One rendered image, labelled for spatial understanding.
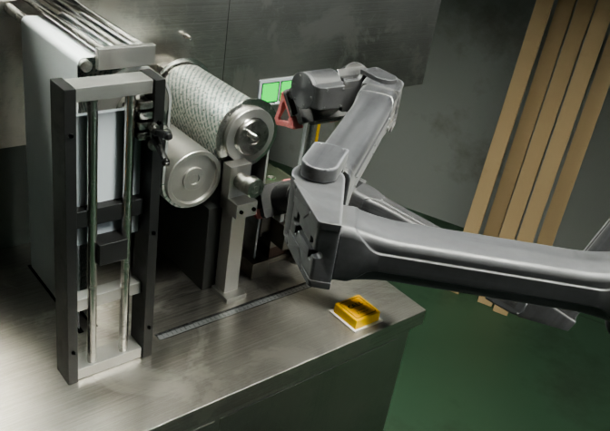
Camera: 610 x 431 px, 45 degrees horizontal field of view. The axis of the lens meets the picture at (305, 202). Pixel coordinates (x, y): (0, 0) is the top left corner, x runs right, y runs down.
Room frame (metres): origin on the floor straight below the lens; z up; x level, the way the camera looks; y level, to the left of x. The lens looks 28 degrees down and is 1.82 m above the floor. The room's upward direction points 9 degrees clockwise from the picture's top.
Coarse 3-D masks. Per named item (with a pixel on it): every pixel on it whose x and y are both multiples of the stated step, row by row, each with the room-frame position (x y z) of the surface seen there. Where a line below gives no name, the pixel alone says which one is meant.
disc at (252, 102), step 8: (240, 104) 1.31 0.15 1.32; (248, 104) 1.33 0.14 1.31; (256, 104) 1.34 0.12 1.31; (264, 104) 1.36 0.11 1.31; (232, 112) 1.30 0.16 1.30; (272, 112) 1.37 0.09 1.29; (224, 120) 1.29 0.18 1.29; (224, 128) 1.29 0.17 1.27; (216, 136) 1.28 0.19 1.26; (216, 144) 1.28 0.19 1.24; (224, 152) 1.30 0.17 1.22; (264, 152) 1.37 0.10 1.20; (224, 160) 1.30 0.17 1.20; (232, 160) 1.31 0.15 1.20; (256, 160) 1.35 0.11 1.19
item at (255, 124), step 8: (248, 120) 1.32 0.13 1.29; (256, 120) 1.32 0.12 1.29; (240, 128) 1.31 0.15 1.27; (248, 128) 1.31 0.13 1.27; (256, 128) 1.32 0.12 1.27; (264, 128) 1.33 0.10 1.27; (240, 136) 1.30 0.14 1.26; (264, 136) 1.34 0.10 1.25; (240, 144) 1.30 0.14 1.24; (248, 144) 1.31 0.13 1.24; (256, 144) 1.32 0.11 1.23; (264, 144) 1.34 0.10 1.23; (248, 152) 1.31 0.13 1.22; (256, 152) 1.33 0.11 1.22
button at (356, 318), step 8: (336, 304) 1.27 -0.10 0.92; (344, 304) 1.27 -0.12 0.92; (352, 304) 1.28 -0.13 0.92; (360, 304) 1.28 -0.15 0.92; (368, 304) 1.29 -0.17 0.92; (336, 312) 1.27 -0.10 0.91; (344, 312) 1.25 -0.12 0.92; (352, 312) 1.25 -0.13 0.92; (360, 312) 1.25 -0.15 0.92; (368, 312) 1.26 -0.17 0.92; (376, 312) 1.26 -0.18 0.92; (344, 320) 1.25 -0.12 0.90; (352, 320) 1.23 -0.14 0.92; (360, 320) 1.23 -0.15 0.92; (368, 320) 1.25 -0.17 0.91; (376, 320) 1.26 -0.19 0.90
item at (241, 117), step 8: (240, 112) 1.31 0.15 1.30; (248, 112) 1.32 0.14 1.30; (256, 112) 1.33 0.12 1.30; (264, 112) 1.34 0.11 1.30; (232, 120) 1.30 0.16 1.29; (240, 120) 1.31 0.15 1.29; (264, 120) 1.35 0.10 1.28; (272, 120) 1.36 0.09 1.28; (232, 128) 1.29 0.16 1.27; (272, 128) 1.36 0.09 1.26; (224, 136) 1.29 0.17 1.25; (232, 136) 1.30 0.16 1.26; (272, 136) 1.36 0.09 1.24; (224, 144) 1.29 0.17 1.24; (232, 144) 1.30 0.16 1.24; (232, 152) 1.30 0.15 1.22; (240, 152) 1.31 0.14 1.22; (248, 160) 1.33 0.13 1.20
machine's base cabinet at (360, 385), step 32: (384, 352) 1.30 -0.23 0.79; (288, 384) 1.12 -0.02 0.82; (320, 384) 1.18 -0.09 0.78; (352, 384) 1.25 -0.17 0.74; (384, 384) 1.32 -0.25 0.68; (224, 416) 1.01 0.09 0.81; (256, 416) 1.06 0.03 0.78; (288, 416) 1.12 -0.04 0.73; (320, 416) 1.19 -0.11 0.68; (352, 416) 1.26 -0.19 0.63; (384, 416) 1.35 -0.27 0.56
